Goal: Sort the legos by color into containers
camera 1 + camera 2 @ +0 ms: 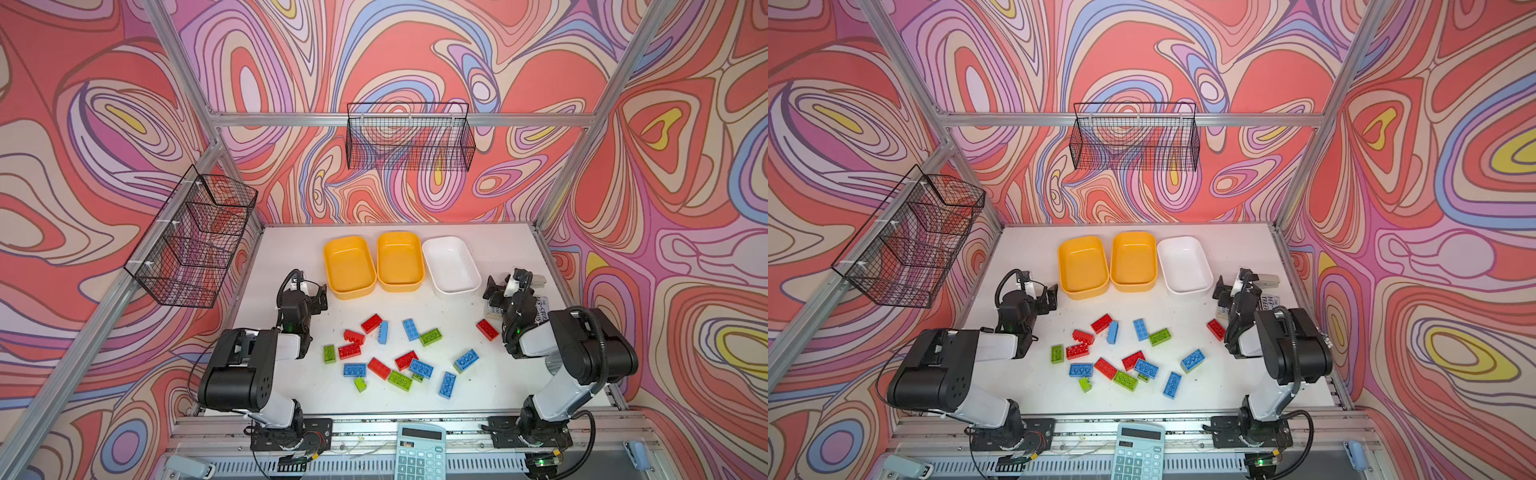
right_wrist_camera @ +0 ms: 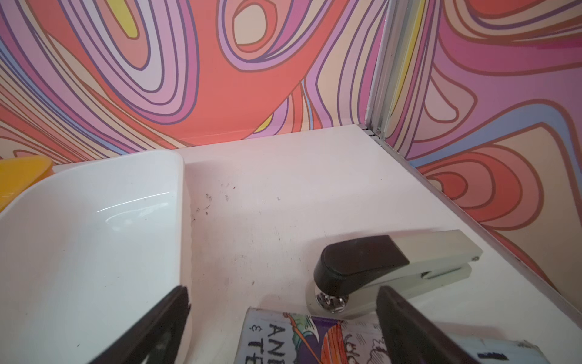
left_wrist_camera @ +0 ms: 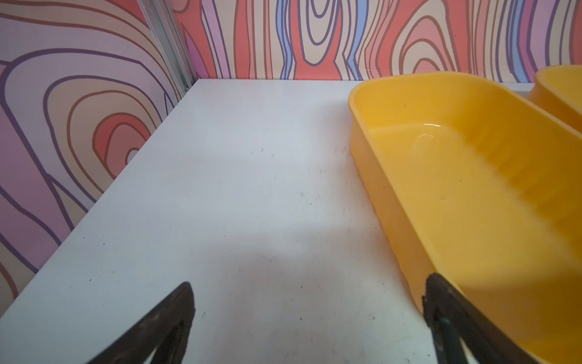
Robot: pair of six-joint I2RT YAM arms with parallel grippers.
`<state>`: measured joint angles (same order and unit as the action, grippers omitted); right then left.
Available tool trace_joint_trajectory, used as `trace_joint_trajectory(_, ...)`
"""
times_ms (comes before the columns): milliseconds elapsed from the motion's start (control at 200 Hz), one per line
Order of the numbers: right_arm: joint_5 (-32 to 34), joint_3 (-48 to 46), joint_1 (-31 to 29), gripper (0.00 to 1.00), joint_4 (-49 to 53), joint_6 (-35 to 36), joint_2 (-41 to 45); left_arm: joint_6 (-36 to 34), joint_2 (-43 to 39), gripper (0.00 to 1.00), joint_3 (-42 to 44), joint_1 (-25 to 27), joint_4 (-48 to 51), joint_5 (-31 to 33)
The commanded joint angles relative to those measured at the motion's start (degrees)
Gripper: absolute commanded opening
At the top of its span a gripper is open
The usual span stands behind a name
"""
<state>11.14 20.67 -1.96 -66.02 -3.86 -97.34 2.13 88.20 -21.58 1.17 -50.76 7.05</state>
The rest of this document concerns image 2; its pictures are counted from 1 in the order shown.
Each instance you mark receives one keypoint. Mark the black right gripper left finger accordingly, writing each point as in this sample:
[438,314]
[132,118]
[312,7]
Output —
[156,337]

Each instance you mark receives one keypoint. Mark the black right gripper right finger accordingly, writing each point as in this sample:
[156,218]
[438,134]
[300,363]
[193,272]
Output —
[412,338]

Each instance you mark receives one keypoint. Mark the black and beige stapler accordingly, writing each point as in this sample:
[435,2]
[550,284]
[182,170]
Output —
[349,274]

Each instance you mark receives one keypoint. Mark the white plastic container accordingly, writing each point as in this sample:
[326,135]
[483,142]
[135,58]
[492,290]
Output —
[87,252]

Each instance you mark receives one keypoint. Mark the yellow middle plastic container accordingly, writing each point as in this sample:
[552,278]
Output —
[18,174]

